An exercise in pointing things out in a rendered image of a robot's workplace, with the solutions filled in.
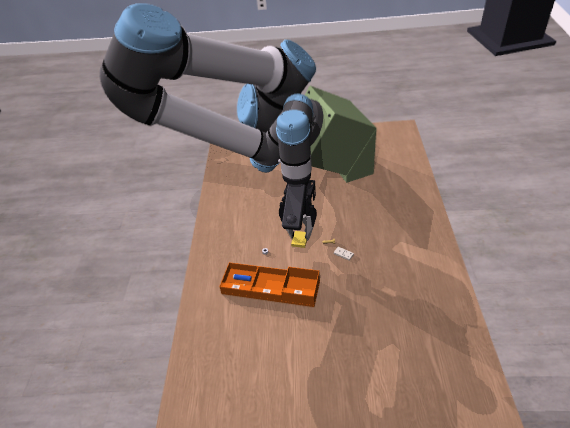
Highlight orange rack of bins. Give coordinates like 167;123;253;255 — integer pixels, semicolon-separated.
220;263;320;307

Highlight white domino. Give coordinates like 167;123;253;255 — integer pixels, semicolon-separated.
334;247;354;260

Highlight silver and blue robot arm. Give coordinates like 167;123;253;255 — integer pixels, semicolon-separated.
100;4;323;180

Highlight blue aa battery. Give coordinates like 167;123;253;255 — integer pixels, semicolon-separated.
233;274;252;281

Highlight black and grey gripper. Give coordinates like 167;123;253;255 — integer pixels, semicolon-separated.
279;173;317;241

